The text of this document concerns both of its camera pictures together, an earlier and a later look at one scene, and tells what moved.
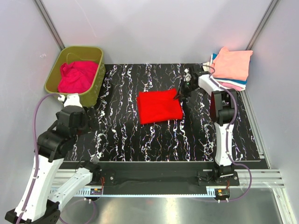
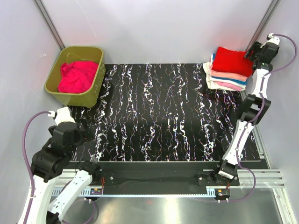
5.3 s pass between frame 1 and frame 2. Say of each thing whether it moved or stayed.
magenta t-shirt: stayed
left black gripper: moved
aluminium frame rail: stayed
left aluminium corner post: stayed
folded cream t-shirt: stayed
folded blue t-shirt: stayed
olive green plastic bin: stayed
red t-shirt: moved
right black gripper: moved
